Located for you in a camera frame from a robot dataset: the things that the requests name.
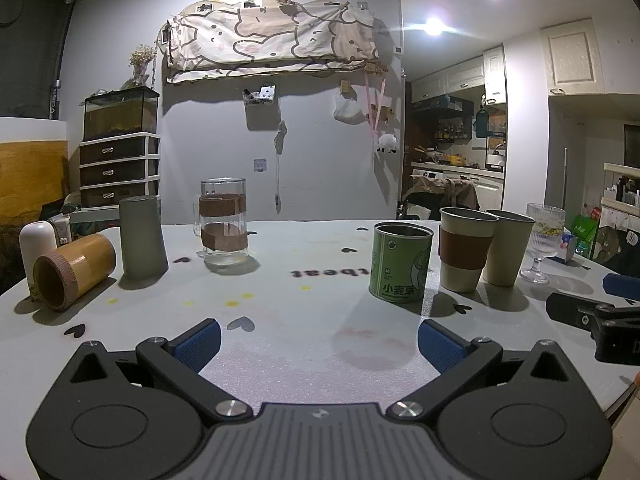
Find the printed blanket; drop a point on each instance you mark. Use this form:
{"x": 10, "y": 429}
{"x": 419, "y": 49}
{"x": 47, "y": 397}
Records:
{"x": 270, "y": 35}

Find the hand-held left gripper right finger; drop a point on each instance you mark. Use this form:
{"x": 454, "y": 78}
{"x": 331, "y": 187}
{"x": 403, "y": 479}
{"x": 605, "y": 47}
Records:
{"x": 440, "y": 346}

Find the white bottle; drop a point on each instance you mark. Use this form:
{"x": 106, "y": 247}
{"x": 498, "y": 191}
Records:
{"x": 37, "y": 242}

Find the beige cup with brown sleeve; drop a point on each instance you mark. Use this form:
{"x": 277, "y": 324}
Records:
{"x": 465, "y": 250}

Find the yellow wooden board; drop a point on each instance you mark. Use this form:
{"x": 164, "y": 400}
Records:
{"x": 30, "y": 175}

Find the bamboo cup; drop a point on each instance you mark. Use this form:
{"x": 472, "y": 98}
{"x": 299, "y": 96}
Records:
{"x": 75, "y": 270}

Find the white washing machine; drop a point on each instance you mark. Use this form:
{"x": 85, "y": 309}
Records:
{"x": 450, "y": 180}

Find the chair with brown jacket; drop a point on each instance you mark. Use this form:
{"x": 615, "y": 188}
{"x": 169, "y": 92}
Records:
{"x": 440, "y": 192}

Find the wall socket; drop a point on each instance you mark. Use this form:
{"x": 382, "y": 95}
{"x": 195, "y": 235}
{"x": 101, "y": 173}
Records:
{"x": 259, "y": 165}

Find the grey-green cup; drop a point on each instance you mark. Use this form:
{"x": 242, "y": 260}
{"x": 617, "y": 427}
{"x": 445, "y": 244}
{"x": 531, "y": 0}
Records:
{"x": 142, "y": 240}

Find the plain beige cup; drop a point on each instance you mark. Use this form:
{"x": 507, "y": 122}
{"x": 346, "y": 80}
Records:
{"x": 510, "y": 250}

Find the dried flower vase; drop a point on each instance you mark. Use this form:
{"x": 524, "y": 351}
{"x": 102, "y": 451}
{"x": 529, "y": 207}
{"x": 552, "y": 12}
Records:
{"x": 141, "y": 62}

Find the glass goblet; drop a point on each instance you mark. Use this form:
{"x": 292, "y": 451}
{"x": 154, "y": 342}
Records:
{"x": 545, "y": 230}

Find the white drawer unit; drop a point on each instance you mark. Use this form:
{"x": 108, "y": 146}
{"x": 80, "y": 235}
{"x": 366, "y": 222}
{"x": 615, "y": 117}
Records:
{"x": 117, "y": 170}

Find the clear wall holder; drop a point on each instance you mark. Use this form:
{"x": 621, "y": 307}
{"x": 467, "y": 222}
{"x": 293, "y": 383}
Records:
{"x": 259, "y": 95}

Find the black curtain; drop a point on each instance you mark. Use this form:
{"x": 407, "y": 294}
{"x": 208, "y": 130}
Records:
{"x": 30, "y": 40}

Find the black range hood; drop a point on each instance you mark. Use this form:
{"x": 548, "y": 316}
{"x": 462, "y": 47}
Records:
{"x": 442, "y": 105}

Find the white wall cabinet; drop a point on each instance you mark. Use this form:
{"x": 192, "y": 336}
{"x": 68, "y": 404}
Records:
{"x": 575, "y": 57}

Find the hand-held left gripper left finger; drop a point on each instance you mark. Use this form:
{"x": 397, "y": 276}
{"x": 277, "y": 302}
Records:
{"x": 200, "y": 344}

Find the white plastic bag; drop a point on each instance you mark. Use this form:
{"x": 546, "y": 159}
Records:
{"x": 347, "y": 110}

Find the glass mug with cork sleeve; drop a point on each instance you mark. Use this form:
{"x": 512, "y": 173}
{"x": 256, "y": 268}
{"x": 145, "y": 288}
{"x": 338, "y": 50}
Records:
{"x": 222, "y": 225}

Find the green bag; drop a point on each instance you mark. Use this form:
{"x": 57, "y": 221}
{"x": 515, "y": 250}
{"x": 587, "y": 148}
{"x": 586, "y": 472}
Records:
{"x": 584, "y": 227}

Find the blue carton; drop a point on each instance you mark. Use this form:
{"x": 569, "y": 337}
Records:
{"x": 568, "y": 249}

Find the green tin can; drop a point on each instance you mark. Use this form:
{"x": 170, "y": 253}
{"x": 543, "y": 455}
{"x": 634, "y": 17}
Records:
{"x": 400, "y": 265}

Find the white plush toy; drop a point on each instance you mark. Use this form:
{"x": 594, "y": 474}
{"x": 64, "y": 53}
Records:
{"x": 386, "y": 142}

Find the ceiling light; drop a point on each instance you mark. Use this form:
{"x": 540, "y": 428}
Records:
{"x": 433, "y": 25}

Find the glass fish tank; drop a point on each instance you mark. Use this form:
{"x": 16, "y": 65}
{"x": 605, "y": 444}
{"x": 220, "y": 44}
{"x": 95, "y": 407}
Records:
{"x": 120, "y": 115}

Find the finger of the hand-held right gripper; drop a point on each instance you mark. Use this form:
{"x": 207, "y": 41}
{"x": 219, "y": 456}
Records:
{"x": 622, "y": 286}
{"x": 570, "y": 310}

